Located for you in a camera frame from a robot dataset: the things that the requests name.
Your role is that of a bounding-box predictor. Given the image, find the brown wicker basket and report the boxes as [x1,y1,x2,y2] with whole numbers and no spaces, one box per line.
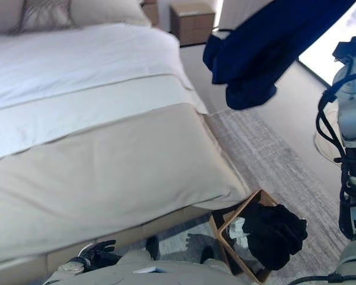
[209,189,303,283]

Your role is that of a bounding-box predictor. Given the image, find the white garment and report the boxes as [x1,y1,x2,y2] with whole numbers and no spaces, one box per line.
[227,218,250,247]

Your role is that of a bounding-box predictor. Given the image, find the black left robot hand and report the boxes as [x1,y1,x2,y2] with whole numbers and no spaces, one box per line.
[78,239,122,270]

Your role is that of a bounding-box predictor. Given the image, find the brown padded headboard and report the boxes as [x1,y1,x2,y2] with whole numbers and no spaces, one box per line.
[141,0,160,27]

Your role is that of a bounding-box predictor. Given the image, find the tan upholstered bed frame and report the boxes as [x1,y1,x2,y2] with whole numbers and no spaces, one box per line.
[0,206,214,285]

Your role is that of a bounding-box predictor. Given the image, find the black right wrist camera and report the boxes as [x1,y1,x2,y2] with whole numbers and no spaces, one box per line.
[332,36,356,63]

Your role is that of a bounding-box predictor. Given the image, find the grey patterned cushion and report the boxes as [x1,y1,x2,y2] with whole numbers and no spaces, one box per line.
[8,0,75,33]

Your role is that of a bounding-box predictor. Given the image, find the bed with white duvet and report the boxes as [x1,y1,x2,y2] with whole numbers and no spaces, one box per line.
[0,102,252,267]

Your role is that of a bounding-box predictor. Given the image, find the blue garment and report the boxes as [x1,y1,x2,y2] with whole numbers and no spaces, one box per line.
[203,0,356,110]

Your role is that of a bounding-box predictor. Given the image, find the grey striped rug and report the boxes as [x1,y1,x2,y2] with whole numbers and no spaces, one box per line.
[154,108,351,285]

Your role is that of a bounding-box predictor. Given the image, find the black garment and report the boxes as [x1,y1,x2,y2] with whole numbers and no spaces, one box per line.
[242,203,309,271]

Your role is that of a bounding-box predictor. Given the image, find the plain beige pillow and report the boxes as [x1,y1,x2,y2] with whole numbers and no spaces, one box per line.
[69,0,152,27]

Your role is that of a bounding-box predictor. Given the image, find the sheer white curtain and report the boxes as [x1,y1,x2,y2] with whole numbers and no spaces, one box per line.
[219,0,268,30]

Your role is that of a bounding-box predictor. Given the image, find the brown wooden nightstand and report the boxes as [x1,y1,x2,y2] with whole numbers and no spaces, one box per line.
[169,2,216,47]

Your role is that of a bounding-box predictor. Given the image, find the black loose cable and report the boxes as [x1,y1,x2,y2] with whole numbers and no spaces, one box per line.
[289,274,345,285]

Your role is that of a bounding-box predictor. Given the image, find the white duvet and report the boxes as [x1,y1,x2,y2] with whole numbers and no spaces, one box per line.
[0,23,208,163]

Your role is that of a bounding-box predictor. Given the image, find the grey robot torso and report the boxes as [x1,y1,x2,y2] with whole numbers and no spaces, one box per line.
[44,252,247,285]

